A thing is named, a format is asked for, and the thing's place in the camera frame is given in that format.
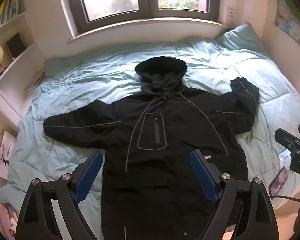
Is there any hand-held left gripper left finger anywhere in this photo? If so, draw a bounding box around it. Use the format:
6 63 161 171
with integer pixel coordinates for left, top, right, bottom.
15 150 104 240

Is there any colourful wall map poster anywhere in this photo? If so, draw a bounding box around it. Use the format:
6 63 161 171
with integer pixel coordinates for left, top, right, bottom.
274 0 300 48

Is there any stack of flat books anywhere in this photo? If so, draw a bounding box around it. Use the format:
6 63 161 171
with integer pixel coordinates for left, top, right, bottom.
23 72 46 94

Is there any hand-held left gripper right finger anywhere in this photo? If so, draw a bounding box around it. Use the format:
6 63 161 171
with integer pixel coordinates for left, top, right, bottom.
190 149 280 240

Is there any dark framed window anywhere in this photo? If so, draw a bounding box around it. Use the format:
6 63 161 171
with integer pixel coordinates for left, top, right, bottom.
56 0 221 37

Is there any black hooded jacket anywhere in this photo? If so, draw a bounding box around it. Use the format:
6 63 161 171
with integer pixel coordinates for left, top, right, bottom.
43 57 260 240

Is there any smartphone with pink screen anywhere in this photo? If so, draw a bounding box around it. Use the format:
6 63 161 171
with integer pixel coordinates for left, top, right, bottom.
268 167 288 197

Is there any black cable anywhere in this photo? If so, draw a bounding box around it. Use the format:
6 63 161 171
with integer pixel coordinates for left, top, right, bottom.
269 194 300 202

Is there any beige window sill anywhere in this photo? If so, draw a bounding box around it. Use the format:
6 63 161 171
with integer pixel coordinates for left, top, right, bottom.
66 19 231 45

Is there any row of shelf books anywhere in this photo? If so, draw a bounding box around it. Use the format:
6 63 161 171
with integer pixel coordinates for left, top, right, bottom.
0 0 23 30

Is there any black box on shelf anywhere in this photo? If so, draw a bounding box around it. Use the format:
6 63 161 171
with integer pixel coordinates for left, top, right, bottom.
6 33 26 57

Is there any white bookshelf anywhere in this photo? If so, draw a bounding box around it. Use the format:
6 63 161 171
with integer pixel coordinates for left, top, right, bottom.
0 0 46 132

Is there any white paper bag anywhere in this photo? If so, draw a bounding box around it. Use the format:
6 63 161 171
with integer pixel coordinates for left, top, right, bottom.
0 129 17 181

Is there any light blue duvet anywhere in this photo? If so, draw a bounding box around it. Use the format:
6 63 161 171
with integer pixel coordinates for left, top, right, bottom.
0 24 300 230

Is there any pink printed sheet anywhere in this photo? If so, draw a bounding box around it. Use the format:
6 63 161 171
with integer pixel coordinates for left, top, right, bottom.
0 199 18 238

